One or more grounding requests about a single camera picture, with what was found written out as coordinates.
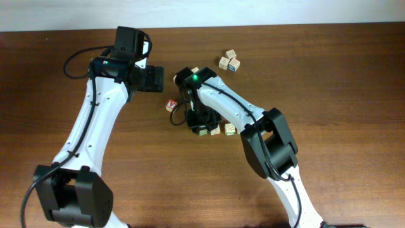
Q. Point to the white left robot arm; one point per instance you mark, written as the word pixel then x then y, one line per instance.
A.
pixel 71 190

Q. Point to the wooden block red A face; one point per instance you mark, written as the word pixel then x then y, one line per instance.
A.
pixel 171 105

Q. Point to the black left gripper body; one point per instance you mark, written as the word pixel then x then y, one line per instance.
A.
pixel 151 82

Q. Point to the wooden block letter J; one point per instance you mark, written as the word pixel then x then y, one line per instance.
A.
pixel 215 131

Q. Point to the wooden block top of cluster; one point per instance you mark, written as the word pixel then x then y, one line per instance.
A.
pixel 230 54

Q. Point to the wooden block green trim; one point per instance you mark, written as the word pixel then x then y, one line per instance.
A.
pixel 203 132

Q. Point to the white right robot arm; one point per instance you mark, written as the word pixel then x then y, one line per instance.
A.
pixel 269 147

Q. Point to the wooden block blue side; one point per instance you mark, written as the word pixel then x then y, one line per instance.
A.
pixel 234 64

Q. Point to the wooden block number 9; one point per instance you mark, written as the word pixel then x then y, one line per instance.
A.
pixel 229 129

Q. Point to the wooden block beside cluster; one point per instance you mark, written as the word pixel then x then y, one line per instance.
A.
pixel 223 63

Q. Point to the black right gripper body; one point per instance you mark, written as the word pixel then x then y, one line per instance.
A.
pixel 203 117

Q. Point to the plain wooden letter block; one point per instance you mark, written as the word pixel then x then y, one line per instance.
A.
pixel 194 70

